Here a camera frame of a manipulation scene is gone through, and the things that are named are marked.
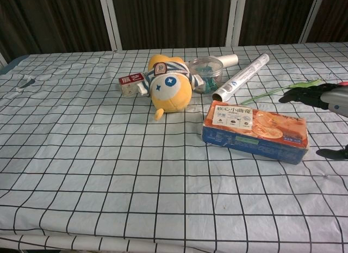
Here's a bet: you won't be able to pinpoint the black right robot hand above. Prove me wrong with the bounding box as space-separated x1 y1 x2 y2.
278 81 348 163

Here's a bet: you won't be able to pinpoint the orange blue snack package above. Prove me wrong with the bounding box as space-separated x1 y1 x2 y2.
201 100 309 165

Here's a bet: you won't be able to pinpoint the small red white box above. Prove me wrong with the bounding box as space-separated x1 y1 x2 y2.
118 71 147 97

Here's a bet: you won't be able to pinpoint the green artificial plant stem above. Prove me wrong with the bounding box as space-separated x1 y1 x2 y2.
240 78 323 104

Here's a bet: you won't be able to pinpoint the long white wrap roll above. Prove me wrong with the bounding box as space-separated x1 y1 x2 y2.
212 53 270 103

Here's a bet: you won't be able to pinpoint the short white paper tube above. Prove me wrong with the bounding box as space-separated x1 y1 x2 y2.
217 54 239 68

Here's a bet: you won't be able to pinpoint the clear plastic jar green clips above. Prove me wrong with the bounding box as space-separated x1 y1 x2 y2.
189 58 224 94

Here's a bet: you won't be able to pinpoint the yellow plush toy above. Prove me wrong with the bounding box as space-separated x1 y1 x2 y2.
137 54 206 121

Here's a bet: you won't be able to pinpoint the white black grid tablecloth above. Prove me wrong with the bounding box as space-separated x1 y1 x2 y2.
0 41 348 253

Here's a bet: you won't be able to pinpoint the white partition frame post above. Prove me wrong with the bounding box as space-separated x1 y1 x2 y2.
98 0 122 51
300 0 326 44
228 0 247 47

